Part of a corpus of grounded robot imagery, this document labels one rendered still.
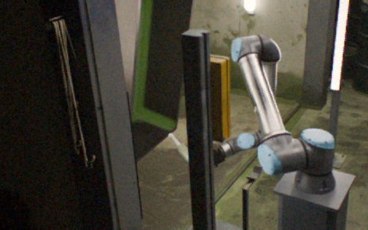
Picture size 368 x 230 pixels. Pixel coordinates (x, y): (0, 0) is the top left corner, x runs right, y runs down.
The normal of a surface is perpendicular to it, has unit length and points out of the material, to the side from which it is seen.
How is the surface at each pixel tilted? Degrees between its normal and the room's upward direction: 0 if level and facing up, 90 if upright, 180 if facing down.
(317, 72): 90
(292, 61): 90
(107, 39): 90
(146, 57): 90
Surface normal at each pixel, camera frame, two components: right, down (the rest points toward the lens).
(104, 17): 0.85, 0.19
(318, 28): -0.53, 0.40
